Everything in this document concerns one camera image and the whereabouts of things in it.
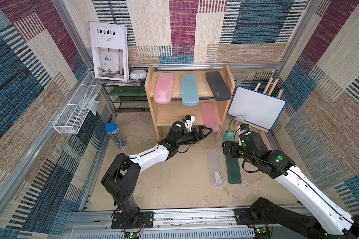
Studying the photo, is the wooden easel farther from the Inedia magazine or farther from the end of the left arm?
the Inedia magazine

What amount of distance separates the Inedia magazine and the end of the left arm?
0.42 metres

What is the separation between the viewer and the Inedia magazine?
76cm

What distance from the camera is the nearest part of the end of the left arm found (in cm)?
66
